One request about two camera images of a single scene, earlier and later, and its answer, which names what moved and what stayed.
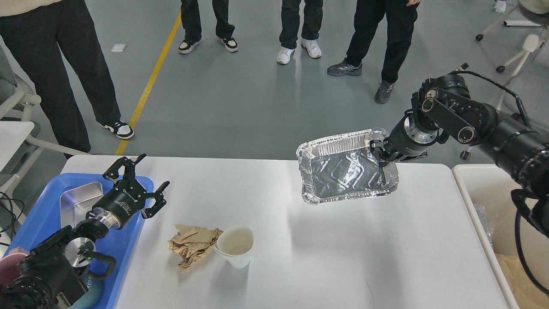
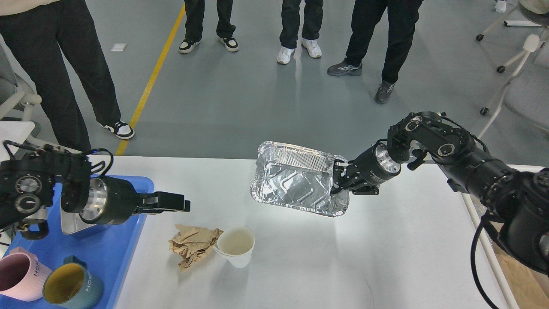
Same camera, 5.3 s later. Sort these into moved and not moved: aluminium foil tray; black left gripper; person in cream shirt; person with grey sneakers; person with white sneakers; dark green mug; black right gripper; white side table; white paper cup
Moved: aluminium foil tray; black right gripper; dark green mug; black left gripper
Not moved: person in cream shirt; white paper cup; white side table; person with white sneakers; person with grey sneakers
